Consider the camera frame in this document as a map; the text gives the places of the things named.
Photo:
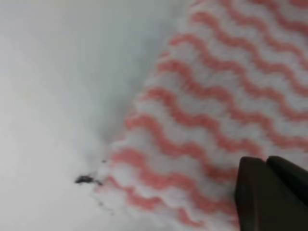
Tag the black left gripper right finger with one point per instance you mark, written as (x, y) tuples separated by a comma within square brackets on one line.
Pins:
[(294, 177)]

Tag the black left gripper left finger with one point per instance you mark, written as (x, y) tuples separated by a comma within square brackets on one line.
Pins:
[(264, 203)]

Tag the pink white striped towel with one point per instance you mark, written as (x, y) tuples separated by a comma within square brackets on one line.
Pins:
[(232, 82)]

